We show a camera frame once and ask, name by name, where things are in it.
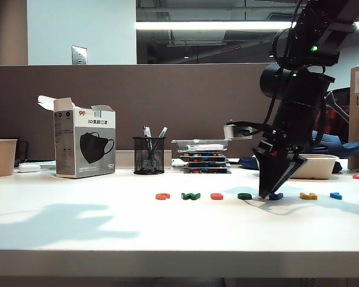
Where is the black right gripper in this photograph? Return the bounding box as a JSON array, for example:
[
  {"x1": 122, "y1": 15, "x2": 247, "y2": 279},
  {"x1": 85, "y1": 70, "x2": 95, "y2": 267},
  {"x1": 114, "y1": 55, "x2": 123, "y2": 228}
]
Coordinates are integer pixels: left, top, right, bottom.
[{"x1": 252, "y1": 127, "x2": 314, "y2": 199}]

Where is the letter magnet blister pack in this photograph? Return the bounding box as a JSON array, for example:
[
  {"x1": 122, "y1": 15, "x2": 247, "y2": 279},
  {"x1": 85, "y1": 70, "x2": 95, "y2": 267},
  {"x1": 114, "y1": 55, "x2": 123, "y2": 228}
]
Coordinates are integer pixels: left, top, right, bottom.
[
  {"x1": 184, "y1": 163, "x2": 230, "y2": 169},
  {"x1": 187, "y1": 157, "x2": 229, "y2": 164},
  {"x1": 179, "y1": 153, "x2": 227, "y2": 159},
  {"x1": 182, "y1": 168, "x2": 232, "y2": 175}
]

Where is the navy blue foam slipper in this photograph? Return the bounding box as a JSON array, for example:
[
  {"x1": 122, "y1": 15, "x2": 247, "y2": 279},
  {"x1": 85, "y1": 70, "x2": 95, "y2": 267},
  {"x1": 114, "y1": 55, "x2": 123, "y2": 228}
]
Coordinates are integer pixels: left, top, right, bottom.
[
  {"x1": 309, "y1": 133, "x2": 359, "y2": 160},
  {"x1": 238, "y1": 154, "x2": 261, "y2": 170}
]

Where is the beige pulp food tray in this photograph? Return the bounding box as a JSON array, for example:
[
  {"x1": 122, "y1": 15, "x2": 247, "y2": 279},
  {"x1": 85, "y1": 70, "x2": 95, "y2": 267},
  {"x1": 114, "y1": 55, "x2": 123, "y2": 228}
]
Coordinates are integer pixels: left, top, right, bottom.
[{"x1": 290, "y1": 154, "x2": 339, "y2": 180}]

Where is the red plaid jacket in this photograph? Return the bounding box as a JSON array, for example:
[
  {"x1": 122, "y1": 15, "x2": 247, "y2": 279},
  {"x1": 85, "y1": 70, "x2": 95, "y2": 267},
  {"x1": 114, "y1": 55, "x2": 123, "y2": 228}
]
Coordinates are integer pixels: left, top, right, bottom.
[{"x1": 315, "y1": 105, "x2": 349, "y2": 143}]

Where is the clear plastic tray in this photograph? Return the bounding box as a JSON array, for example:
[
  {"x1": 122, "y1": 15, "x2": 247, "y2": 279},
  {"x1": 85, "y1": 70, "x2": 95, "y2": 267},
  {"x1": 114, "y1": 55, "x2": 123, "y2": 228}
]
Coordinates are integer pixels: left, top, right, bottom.
[{"x1": 171, "y1": 138, "x2": 232, "y2": 154}]

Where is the black office chair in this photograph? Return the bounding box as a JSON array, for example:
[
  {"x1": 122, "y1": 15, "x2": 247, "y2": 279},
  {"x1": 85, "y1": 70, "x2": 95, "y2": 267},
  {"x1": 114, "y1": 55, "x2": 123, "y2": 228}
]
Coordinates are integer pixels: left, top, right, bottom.
[{"x1": 324, "y1": 87, "x2": 350, "y2": 124}]

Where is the brown fabric desk partition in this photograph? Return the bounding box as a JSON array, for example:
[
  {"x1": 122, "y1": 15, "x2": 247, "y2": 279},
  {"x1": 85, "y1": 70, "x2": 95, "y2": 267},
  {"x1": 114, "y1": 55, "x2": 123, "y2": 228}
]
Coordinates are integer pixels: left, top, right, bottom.
[{"x1": 0, "y1": 63, "x2": 288, "y2": 169}]

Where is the black mesh pen holder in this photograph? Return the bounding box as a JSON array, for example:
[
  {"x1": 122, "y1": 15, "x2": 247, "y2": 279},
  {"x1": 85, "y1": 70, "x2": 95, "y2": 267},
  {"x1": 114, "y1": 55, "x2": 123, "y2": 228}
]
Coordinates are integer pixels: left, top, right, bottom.
[{"x1": 132, "y1": 136, "x2": 166, "y2": 176}]

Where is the white ceiling light strip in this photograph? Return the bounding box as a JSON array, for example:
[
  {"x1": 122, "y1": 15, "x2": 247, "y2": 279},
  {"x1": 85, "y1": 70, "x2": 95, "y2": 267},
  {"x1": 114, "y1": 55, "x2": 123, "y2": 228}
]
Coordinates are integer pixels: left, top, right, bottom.
[{"x1": 136, "y1": 22, "x2": 359, "y2": 30}]

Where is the grey face mask box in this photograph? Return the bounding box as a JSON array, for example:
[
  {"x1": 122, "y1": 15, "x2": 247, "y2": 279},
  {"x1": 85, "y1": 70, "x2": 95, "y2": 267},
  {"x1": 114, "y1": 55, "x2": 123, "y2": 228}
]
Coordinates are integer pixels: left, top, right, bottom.
[{"x1": 37, "y1": 94, "x2": 117, "y2": 179}]

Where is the white earbuds case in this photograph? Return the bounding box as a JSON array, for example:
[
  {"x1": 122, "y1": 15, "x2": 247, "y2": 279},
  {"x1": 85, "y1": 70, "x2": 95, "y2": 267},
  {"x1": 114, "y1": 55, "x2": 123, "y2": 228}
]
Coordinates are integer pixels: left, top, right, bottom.
[{"x1": 17, "y1": 163, "x2": 41, "y2": 173}]

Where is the tan paper cup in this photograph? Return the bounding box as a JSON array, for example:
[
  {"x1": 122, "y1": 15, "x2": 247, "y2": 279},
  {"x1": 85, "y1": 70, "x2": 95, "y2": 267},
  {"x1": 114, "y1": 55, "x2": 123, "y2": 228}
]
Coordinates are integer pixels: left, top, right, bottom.
[{"x1": 0, "y1": 139, "x2": 18, "y2": 178}]

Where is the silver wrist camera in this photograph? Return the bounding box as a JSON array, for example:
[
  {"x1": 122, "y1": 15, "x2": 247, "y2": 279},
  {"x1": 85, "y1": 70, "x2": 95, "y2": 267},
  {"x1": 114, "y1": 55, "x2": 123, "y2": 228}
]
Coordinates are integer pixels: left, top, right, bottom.
[{"x1": 223, "y1": 120, "x2": 255, "y2": 140}]

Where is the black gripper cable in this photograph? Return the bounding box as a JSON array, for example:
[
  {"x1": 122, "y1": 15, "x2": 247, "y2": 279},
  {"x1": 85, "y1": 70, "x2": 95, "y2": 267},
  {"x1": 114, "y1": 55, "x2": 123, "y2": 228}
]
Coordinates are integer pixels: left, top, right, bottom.
[{"x1": 251, "y1": 68, "x2": 297, "y2": 134}]

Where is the metal wall switch plate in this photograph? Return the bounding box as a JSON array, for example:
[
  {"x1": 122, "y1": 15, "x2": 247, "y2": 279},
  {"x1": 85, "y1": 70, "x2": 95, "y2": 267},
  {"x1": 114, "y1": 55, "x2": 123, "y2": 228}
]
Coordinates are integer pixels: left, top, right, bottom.
[{"x1": 71, "y1": 45, "x2": 88, "y2": 66}]

